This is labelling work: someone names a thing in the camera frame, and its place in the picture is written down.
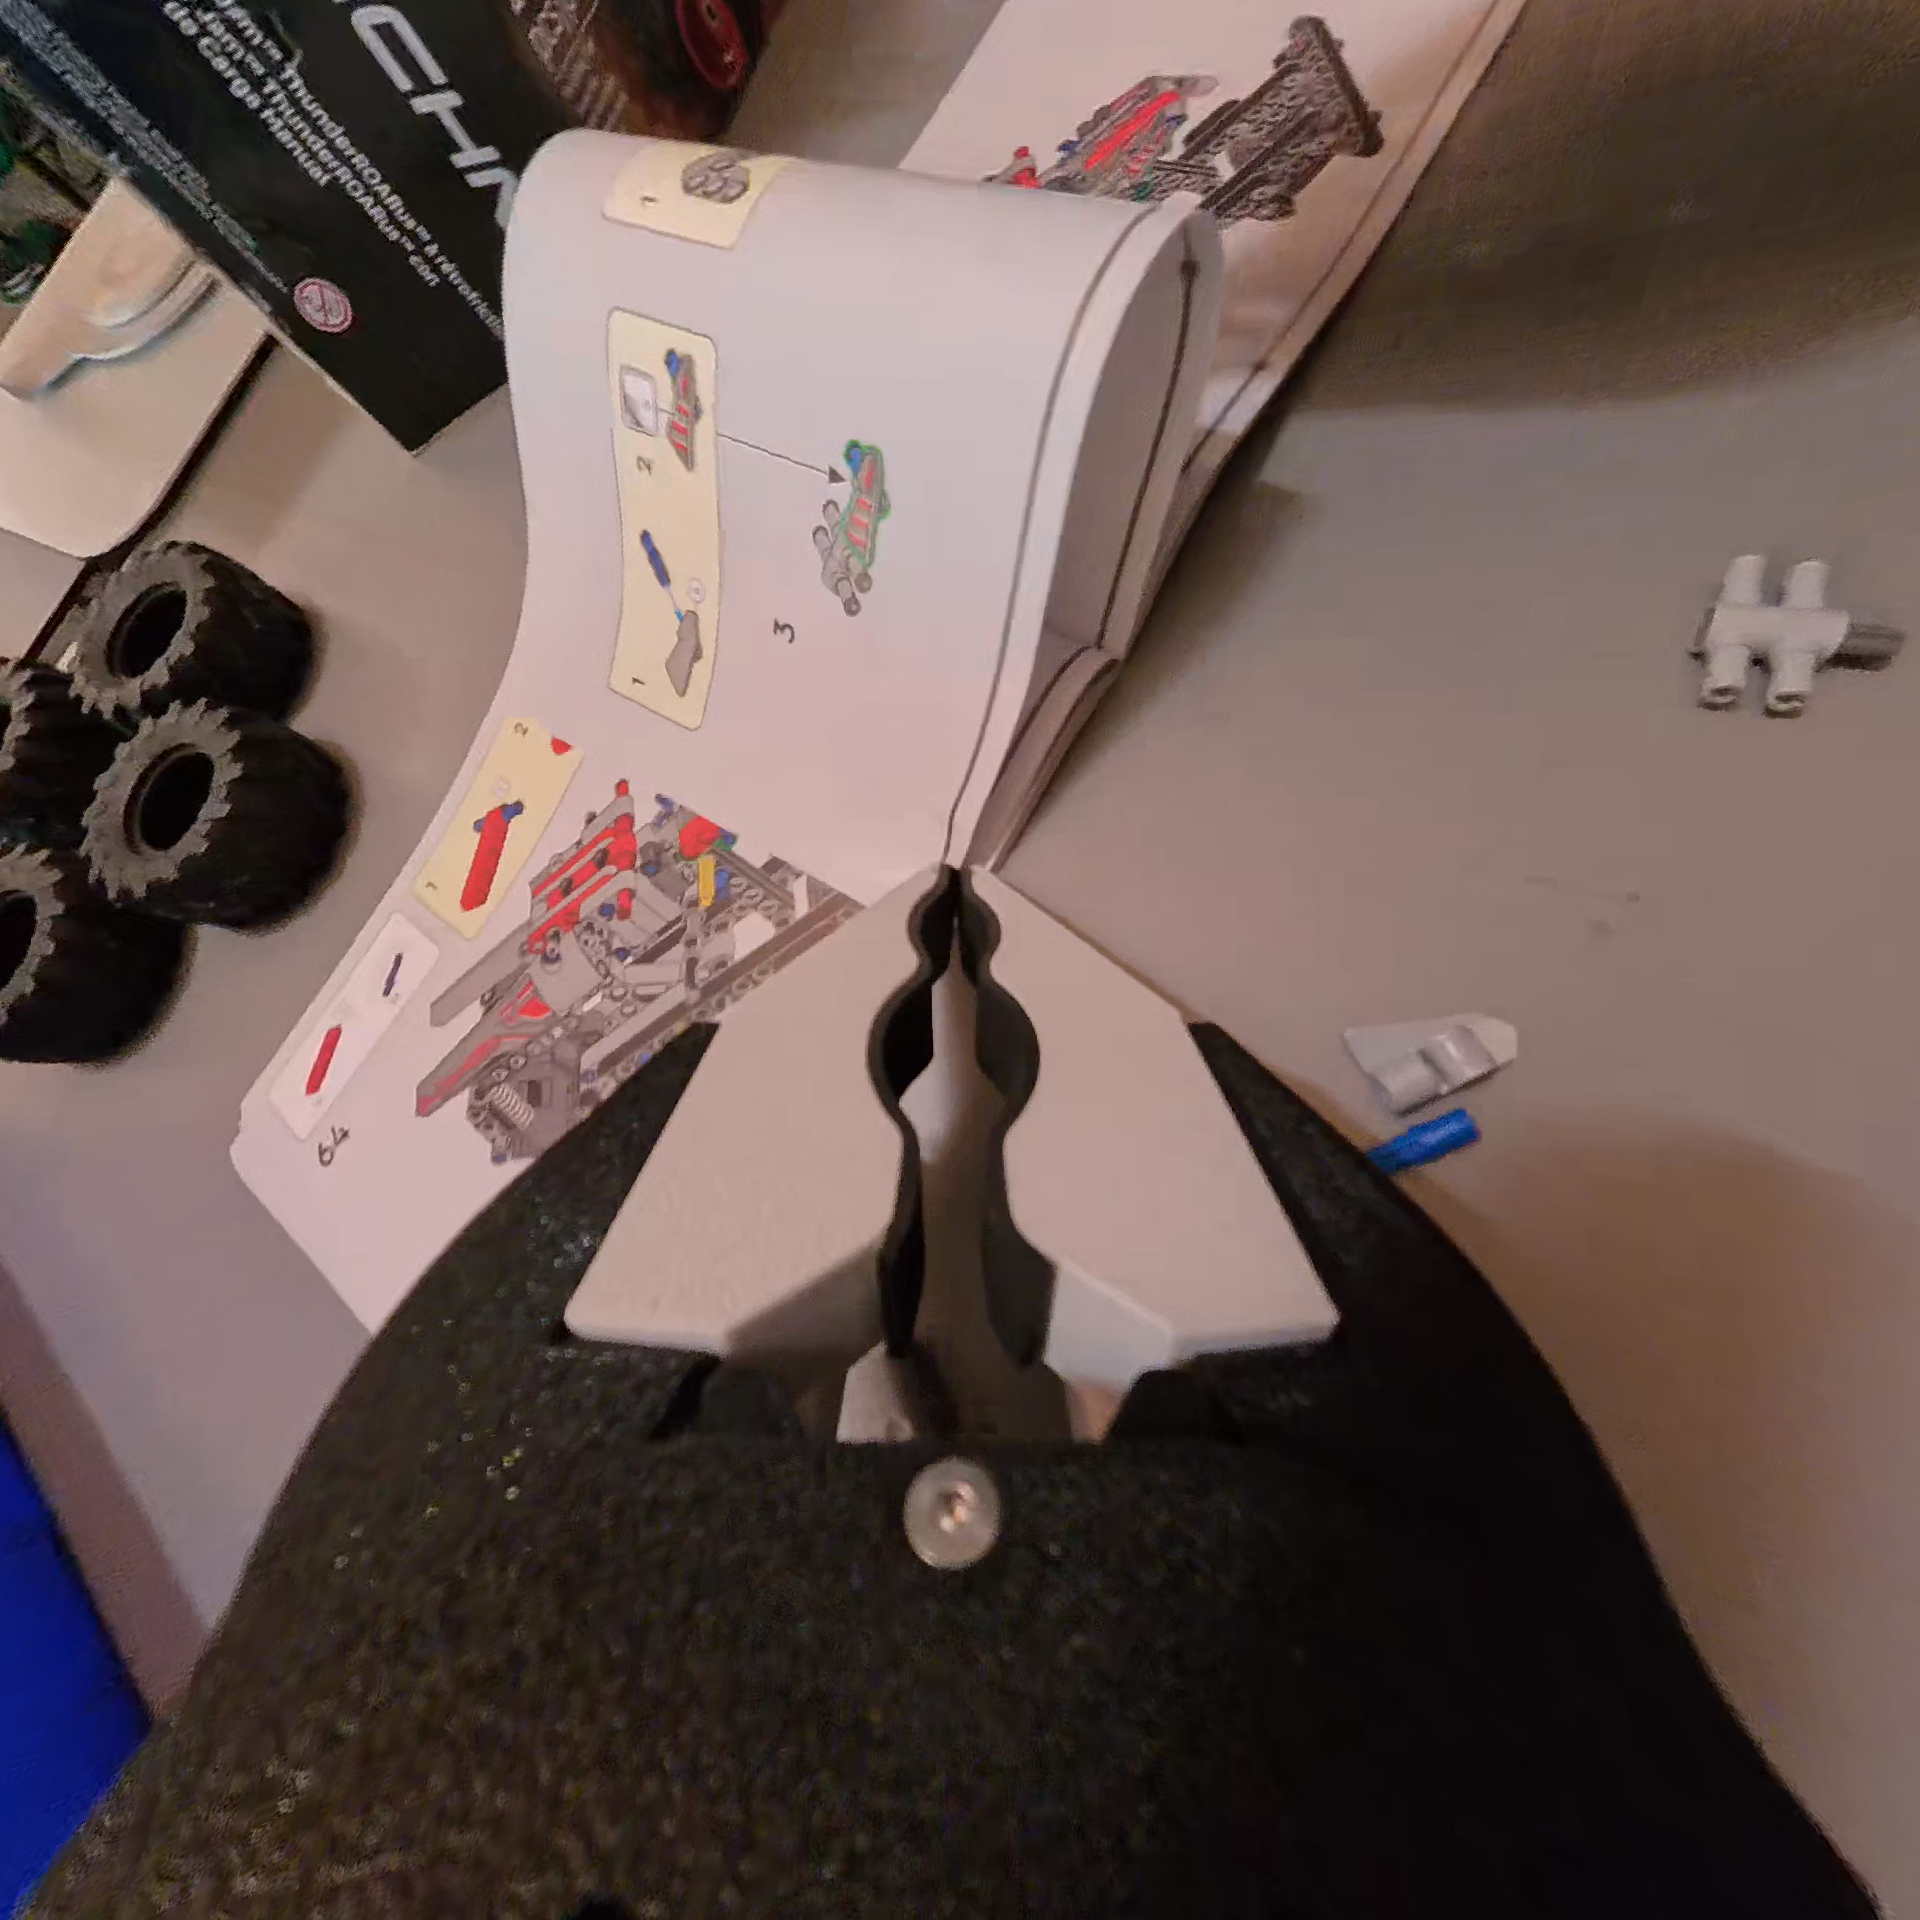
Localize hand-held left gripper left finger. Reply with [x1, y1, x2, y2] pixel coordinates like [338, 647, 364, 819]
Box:
[557, 862, 961, 1447]

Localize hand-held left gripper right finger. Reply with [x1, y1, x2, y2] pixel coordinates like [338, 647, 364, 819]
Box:
[960, 862, 1341, 1447]

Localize small grey panel brick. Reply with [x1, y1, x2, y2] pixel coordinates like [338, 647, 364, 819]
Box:
[1341, 1013, 1520, 1111]

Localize white instruction booklet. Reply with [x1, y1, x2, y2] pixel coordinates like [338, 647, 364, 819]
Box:
[230, 0, 1533, 1340]

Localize grey connector brick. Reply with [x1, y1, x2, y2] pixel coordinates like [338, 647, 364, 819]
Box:
[1689, 553, 1908, 716]

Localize black toy tyre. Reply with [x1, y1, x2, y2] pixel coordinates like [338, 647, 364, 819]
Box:
[0, 843, 195, 1065]
[83, 706, 351, 921]
[67, 542, 316, 718]
[0, 659, 138, 858]

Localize blue plastic bin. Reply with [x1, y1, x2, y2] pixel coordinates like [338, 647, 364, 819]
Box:
[0, 1399, 151, 1868]

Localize white paper sheet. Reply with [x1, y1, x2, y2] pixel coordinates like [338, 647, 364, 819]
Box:
[0, 172, 277, 561]

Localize dark toy truck box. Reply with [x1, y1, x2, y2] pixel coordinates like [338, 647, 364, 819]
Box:
[0, 0, 767, 452]

